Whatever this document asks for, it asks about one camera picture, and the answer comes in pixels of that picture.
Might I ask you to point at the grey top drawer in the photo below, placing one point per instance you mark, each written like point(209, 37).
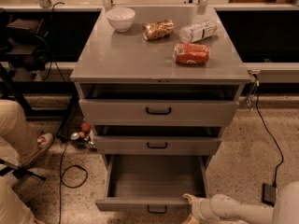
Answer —
point(158, 112)

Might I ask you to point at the black tripod leg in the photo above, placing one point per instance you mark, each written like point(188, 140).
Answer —
point(17, 171)

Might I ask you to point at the red apple on floor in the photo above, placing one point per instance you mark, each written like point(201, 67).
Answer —
point(85, 127)

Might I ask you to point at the grey bottom drawer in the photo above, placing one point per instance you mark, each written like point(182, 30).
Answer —
point(152, 183)

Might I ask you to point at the grey drawer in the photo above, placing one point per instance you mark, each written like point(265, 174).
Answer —
point(158, 112)
point(152, 183)
point(157, 145)

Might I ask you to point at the gold crushed can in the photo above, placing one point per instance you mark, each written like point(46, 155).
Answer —
point(158, 29)

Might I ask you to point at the white bowl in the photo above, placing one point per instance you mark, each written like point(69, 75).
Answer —
point(121, 18)

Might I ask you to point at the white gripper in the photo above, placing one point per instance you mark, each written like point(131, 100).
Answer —
point(197, 207)

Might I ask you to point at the person's beige trouser leg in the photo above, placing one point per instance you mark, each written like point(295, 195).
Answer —
point(15, 130)

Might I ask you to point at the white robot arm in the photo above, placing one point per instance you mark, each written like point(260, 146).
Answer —
point(221, 207)

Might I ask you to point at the black equipment on shelf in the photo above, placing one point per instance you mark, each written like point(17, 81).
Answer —
point(23, 42)

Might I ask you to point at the silver can on floor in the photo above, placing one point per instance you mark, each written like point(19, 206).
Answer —
point(75, 136)

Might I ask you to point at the grey middle drawer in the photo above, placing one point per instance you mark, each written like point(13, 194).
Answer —
point(157, 145)

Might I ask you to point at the white red sneaker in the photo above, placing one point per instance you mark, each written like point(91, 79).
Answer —
point(43, 143)

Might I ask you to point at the red soda can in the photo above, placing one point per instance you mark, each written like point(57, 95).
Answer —
point(187, 53)

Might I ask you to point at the grey drawer cabinet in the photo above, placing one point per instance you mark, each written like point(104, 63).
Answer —
point(126, 66)

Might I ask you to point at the person's near beige knee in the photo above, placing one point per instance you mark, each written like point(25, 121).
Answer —
point(12, 209)

